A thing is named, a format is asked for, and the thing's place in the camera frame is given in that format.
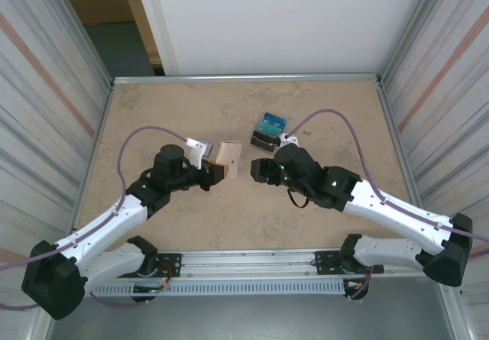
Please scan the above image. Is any aluminium table end rail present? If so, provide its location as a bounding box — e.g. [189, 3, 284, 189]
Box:
[112, 73, 384, 87]

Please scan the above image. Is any clear plastic card box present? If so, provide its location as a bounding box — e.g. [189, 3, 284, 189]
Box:
[248, 111, 294, 154]

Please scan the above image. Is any white slotted cable duct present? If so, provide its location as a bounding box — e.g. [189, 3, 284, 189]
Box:
[93, 280, 345, 297]

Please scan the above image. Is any blue credit card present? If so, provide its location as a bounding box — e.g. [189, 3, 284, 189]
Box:
[261, 112, 288, 128]

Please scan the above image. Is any wooden board with blue pad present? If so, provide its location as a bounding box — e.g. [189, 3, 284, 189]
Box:
[215, 140, 242, 181]

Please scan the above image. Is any white door frame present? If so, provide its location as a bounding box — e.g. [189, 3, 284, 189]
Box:
[131, 0, 180, 76]

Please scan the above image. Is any teal credit card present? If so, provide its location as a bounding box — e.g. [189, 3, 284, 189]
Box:
[255, 120, 286, 135]

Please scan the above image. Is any aluminium table side rail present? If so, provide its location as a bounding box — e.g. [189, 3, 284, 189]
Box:
[375, 86, 435, 246]
[68, 83, 115, 250]

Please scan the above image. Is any small circuit board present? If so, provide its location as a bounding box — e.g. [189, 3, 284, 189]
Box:
[133, 284, 171, 293]

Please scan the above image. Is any aluminium frame post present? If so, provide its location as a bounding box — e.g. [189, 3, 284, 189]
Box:
[41, 0, 115, 87]
[380, 0, 454, 89]

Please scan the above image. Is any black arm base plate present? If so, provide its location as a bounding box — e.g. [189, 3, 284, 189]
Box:
[313, 250, 384, 277]
[152, 253, 183, 279]

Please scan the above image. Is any grey metal bottom panel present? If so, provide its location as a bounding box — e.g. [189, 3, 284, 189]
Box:
[47, 293, 471, 340]

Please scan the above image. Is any black credit card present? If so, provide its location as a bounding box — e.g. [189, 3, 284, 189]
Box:
[250, 129, 278, 152]

